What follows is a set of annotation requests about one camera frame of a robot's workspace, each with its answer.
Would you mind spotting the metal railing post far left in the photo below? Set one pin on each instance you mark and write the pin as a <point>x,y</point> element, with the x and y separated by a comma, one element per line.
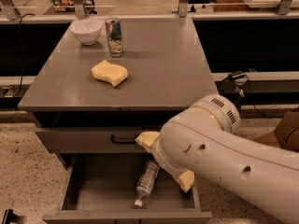
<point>9,8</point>

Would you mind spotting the tall metal drink can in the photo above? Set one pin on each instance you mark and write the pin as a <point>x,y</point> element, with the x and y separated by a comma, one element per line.
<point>114,38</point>

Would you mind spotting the metal railing post middle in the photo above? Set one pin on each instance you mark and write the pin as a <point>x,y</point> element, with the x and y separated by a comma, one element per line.
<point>183,8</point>

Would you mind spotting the closed grey top drawer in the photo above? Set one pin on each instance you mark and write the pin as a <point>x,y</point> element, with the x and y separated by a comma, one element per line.
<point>89,139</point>

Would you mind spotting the black power adapter with cables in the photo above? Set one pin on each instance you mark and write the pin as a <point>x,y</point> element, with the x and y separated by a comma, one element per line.
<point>242,93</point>

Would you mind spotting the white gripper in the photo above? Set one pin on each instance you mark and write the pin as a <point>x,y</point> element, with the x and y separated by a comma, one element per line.
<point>161,158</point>

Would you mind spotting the brown cardboard box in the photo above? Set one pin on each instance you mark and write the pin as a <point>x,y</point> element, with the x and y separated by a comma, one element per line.
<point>285,135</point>

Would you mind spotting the metal railing post right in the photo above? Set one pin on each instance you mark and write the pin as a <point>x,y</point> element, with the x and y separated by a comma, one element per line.
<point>283,7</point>

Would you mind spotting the black drawer handle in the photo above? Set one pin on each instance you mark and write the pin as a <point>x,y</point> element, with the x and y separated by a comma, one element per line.
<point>122,140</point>

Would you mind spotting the grey cabinet with counter top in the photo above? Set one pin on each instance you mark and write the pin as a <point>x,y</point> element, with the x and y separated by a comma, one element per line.
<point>167,72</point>

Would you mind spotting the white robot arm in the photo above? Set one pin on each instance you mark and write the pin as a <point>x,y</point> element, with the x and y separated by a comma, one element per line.
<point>201,140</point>

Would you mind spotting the white bowl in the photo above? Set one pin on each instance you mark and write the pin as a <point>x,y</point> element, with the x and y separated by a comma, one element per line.
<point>86,31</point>

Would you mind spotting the yellow sponge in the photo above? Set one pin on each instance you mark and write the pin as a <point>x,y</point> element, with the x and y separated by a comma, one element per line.
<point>111,73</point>

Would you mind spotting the black object bottom left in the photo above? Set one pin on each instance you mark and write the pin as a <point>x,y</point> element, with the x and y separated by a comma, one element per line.
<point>10,217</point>

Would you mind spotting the open grey middle drawer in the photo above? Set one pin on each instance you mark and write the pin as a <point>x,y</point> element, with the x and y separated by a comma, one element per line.
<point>100,189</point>

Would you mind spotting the metal railing post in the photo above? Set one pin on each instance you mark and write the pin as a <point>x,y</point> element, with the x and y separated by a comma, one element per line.
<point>9,8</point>
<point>79,9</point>
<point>283,7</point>
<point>183,8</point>

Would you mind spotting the clear plastic water bottle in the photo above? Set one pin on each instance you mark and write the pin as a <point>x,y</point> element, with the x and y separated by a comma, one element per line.
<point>146,182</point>

